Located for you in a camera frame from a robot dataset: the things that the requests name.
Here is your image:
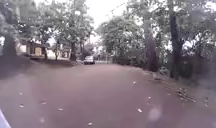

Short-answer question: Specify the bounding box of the pale low building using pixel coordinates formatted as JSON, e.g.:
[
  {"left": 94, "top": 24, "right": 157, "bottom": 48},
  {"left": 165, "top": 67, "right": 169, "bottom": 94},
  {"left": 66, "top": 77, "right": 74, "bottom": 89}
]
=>
[{"left": 15, "top": 39, "right": 72, "bottom": 62}]

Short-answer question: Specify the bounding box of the grass verge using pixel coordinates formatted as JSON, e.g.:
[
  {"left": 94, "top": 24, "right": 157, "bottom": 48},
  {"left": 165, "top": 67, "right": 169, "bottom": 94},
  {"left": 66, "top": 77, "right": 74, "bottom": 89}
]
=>
[{"left": 0, "top": 54, "right": 77, "bottom": 81}]

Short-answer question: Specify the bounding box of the reddish dirt road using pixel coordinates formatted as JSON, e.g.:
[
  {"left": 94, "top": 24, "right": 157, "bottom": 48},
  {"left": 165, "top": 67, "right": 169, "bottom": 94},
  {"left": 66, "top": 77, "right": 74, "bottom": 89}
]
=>
[{"left": 0, "top": 63, "right": 216, "bottom": 128}]

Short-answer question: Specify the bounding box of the leaf-strewn verge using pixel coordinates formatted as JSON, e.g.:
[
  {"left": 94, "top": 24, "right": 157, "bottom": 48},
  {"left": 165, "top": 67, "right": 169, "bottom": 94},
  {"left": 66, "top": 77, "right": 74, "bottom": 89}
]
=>
[{"left": 129, "top": 64, "right": 216, "bottom": 111}]

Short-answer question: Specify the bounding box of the silver car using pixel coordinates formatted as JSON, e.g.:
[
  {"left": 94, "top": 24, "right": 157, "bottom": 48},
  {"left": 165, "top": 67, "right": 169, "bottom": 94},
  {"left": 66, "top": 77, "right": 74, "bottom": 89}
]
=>
[{"left": 83, "top": 55, "right": 96, "bottom": 66}]

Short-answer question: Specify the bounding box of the tall thick-trunked tree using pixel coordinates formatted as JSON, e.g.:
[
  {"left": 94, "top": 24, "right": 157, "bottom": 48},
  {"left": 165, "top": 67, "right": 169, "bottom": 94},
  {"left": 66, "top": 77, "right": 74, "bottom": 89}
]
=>
[{"left": 67, "top": 0, "right": 80, "bottom": 62}]

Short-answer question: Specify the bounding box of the row of trees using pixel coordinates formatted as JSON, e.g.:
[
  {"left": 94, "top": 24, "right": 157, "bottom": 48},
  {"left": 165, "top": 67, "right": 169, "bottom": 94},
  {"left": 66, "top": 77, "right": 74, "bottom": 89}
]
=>
[
  {"left": 0, "top": 0, "right": 95, "bottom": 63},
  {"left": 95, "top": 0, "right": 216, "bottom": 81}
]

